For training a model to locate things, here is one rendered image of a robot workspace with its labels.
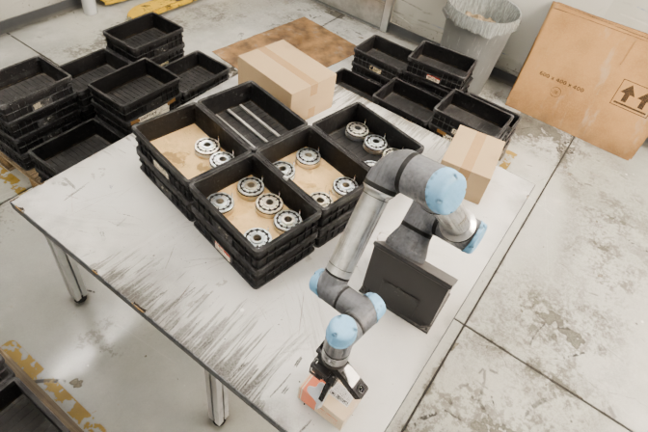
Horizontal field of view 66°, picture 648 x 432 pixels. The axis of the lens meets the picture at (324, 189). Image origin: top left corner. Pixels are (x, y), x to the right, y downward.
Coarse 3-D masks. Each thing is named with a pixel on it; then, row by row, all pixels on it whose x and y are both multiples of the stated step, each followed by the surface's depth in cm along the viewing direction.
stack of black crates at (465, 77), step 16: (416, 48) 337; (432, 48) 347; (416, 64) 329; (432, 64) 346; (448, 64) 347; (464, 64) 341; (416, 80) 335; (432, 80) 329; (448, 80) 324; (464, 80) 319
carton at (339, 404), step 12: (312, 384) 148; (336, 384) 149; (300, 396) 151; (336, 396) 146; (348, 396) 147; (312, 408) 150; (324, 408) 145; (336, 408) 144; (348, 408) 144; (336, 420) 145
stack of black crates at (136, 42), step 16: (144, 16) 326; (160, 16) 328; (112, 32) 312; (128, 32) 322; (144, 32) 331; (160, 32) 334; (176, 32) 318; (112, 48) 311; (128, 48) 299; (144, 48) 302; (160, 48) 314; (176, 48) 325; (160, 64) 320
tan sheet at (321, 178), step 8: (296, 152) 213; (280, 160) 209; (288, 160) 209; (320, 160) 212; (296, 168) 207; (320, 168) 208; (328, 168) 209; (296, 176) 203; (304, 176) 203; (312, 176) 204; (320, 176) 205; (328, 176) 205; (336, 176) 206; (304, 184) 200; (312, 184) 201; (320, 184) 201; (328, 184) 202; (312, 192) 198; (328, 192) 199; (336, 200) 196
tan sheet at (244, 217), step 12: (228, 192) 192; (264, 192) 195; (240, 204) 189; (252, 204) 189; (228, 216) 184; (240, 216) 185; (252, 216) 185; (240, 228) 181; (252, 228) 181; (264, 228) 182
